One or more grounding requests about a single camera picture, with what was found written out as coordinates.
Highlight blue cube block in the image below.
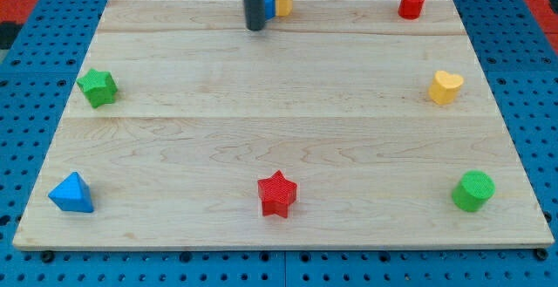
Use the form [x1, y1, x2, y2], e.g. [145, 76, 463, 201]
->
[264, 0, 276, 20]

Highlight yellow heart block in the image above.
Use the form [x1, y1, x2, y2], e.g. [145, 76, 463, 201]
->
[428, 71, 465, 106]

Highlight red star block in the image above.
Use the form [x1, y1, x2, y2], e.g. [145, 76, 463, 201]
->
[257, 170, 297, 218]

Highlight light wooden board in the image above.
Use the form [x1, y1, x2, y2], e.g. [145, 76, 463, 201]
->
[13, 0, 555, 251]

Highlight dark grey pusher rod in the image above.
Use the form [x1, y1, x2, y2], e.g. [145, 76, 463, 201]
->
[243, 0, 266, 31]

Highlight red cylinder block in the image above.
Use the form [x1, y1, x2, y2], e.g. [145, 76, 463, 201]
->
[398, 0, 425, 20]

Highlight green star block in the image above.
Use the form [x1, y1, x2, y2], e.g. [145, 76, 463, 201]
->
[77, 69, 118, 108]

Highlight green cylinder block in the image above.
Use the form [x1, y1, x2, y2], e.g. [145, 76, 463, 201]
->
[452, 170, 496, 212]

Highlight blue triangle block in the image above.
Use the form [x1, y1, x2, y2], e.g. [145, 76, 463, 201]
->
[48, 172, 94, 213]

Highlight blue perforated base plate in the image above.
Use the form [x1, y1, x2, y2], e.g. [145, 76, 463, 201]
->
[1, 0, 557, 286]

